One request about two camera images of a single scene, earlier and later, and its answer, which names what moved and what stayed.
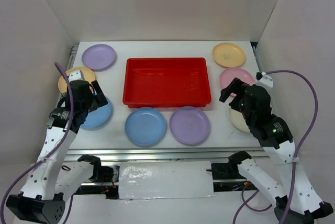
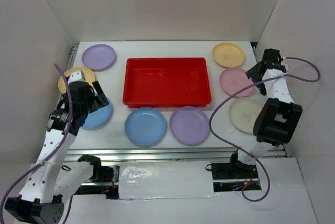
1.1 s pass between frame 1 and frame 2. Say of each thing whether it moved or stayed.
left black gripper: stayed
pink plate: stayed
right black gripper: moved
